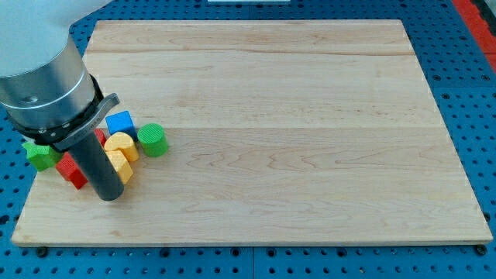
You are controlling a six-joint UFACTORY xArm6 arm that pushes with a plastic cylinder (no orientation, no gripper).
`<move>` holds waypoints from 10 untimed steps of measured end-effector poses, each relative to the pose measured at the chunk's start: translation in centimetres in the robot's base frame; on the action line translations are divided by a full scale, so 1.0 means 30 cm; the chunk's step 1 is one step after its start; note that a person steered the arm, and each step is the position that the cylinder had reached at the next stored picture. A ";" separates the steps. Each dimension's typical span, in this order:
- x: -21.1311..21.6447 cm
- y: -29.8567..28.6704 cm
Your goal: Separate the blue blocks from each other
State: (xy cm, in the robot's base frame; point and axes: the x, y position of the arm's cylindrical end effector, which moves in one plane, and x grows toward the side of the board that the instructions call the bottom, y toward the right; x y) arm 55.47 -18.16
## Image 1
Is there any yellow half-round block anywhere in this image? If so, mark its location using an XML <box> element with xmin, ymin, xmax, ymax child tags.
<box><xmin>104</xmin><ymin>132</ymin><xmax>140</xmax><ymax>162</ymax></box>

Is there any grey tool mounting clamp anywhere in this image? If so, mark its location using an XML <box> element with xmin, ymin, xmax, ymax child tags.
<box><xmin>7</xmin><ymin>75</ymin><xmax>120</xmax><ymax>152</ymax></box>

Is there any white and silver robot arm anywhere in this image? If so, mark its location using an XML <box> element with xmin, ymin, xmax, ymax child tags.
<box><xmin>1</xmin><ymin>0</ymin><xmax>109</xmax><ymax>129</ymax></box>

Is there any green cylinder block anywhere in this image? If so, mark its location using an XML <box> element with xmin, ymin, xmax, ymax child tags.
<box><xmin>137</xmin><ymin>123</ymin><xmax>169</xmax><ymax>157</ymax></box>

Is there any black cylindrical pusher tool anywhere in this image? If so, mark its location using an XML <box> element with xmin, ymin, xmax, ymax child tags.
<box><xmin>68</xmin><ymin>132</ymin><xmax>124</xmax><ymax>201</ymax></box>

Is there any yellow pentagon block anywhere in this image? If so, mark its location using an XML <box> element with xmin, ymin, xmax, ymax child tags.
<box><xmin>105</xmin><ymin>150</ymin><xmax>134</xmax><ymax>184</ymax></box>

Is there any blue cube block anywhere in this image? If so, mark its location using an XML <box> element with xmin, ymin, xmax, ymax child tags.
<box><xmin>105</xmin><ymin>111</ymin><xmax>138</xmax><ymax>141</ymax></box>

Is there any green star block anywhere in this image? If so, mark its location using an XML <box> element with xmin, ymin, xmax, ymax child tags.
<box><xmin>22</xmin><ymin>142</ymin><xmax>63</xmax><ymax>171</ymax></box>

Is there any large wooden board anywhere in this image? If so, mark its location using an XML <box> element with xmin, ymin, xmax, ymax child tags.
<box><xmin>12</xmin><ymin>19</ymin><xmax>493</xmax><ymax>247</ymax></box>

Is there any red block front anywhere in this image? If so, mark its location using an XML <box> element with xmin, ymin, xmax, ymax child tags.
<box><xmin>55</xmin><ymin>153</ymin><xmax>88</xmax><ymax>190</ymax></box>

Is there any red block behind tool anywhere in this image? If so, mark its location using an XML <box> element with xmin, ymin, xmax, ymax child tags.
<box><xmin>94</xmin><ymin>129</ymin><xmax>107</xmax><ymax>146</ymax></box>

